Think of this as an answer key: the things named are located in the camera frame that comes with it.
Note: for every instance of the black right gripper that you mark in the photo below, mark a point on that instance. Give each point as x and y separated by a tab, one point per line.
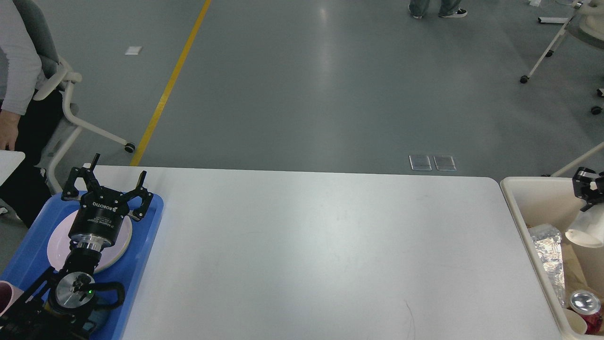
588	185

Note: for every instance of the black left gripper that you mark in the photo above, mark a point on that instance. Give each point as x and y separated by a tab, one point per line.
101	219

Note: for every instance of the white paper cup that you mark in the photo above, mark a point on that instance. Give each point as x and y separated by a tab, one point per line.
587	229
575	321

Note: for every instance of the aluminium foil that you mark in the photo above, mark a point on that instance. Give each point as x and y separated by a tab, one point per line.
548	243

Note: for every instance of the pink plate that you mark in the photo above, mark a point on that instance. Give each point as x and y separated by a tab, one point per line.
59	242

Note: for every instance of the brown paper bag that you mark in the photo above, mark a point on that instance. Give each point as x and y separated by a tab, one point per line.
574	277

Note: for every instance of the crushed red soda can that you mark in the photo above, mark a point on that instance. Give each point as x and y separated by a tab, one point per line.
588	306

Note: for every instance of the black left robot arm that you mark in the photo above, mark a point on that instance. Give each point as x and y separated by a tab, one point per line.
60	303

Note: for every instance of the white stand leg right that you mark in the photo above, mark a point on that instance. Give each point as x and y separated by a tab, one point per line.
576	162

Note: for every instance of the beige plastic bin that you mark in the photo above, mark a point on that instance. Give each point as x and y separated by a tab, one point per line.
544	200

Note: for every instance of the blue plastic tray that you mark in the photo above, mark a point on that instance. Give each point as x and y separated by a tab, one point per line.
30	260

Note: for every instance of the white side table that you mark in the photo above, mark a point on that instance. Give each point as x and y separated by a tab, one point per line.
9	161

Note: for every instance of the seated person grey sweater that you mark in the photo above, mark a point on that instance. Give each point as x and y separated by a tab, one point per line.
26	125

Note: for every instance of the white rolling chair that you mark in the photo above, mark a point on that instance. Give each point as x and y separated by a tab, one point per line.
59	78

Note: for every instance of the right floor outlet cover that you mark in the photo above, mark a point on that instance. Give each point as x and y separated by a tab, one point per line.
444	163

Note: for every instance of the floor outlet cover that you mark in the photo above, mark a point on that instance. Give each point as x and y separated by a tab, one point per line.
444	163
420	162

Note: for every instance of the pink ribbed cup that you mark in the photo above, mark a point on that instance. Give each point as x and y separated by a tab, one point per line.
9	294

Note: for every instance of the left floor outlet cover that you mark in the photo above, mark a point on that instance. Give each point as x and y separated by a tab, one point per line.
420	162

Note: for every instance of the white rolling stand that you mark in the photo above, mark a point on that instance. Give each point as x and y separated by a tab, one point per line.
585	24

